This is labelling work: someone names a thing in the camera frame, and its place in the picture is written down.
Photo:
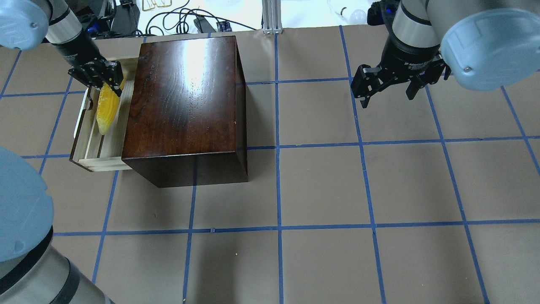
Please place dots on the yellow corn cob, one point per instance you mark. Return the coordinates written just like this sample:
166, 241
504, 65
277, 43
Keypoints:
108, 104

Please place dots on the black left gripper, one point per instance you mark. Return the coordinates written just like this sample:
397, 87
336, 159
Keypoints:
77, 52

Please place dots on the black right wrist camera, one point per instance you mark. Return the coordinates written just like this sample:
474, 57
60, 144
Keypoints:
382, 12

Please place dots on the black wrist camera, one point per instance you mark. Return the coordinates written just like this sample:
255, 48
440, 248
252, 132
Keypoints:
382, 12
91, 25

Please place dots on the dark wooden drawer cabinet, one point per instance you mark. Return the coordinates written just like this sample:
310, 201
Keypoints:
187, 118

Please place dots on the white light bulb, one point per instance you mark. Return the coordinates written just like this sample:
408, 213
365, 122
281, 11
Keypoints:
353, 16

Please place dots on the aluminium frame post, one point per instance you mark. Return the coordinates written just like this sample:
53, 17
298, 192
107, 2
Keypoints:
271, 17

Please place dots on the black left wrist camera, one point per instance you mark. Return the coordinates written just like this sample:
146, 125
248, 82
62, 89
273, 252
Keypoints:
91, 25

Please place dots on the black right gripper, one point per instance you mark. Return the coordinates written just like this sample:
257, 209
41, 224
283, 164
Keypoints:
408, 58

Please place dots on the gold wire rack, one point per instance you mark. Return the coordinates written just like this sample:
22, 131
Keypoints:
148, 5

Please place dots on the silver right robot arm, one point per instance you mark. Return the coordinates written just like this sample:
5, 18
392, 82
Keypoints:
485, 44

